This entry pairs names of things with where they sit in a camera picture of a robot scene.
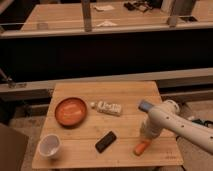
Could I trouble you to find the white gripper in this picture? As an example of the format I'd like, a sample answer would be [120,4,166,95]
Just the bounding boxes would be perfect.
[140,122,161,140]

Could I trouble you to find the metal clamp left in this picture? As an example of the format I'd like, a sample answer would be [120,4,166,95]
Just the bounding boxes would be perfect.
[0,68,27,88]

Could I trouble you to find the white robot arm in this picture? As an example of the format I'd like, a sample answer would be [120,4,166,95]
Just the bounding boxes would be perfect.
[138,100,213,155]

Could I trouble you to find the metal post right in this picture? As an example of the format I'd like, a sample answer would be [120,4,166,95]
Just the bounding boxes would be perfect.
[167,0,188,27]

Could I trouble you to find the white paper on bench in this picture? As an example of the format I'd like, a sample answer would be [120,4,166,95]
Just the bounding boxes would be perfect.
[96,20,117,27]

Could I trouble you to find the black rectangular block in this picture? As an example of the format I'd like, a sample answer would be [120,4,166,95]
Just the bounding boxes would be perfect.
[95,131,117,153]

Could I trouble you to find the metal post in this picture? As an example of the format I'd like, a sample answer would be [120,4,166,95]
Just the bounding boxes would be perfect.
[81,0,92,32]
[167,0,188,27]

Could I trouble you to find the blue sponge block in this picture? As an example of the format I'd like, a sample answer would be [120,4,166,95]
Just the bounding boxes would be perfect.
[138,100,153,112]

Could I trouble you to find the dark tools on bench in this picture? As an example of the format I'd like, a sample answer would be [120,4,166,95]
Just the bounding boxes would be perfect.
[123,0,158,13]

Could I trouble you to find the white ceramic cup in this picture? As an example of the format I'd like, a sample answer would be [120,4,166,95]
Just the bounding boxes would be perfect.
[38,134,61,159]

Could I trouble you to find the metal post left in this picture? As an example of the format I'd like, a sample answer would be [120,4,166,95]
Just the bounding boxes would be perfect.
[81,0,92,32]

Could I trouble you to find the white paper sheet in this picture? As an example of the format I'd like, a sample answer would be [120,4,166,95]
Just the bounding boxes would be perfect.
[93,5,115,12]

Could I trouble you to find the white tube with label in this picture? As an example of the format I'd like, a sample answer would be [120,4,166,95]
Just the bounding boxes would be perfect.
[90,101,122,116]

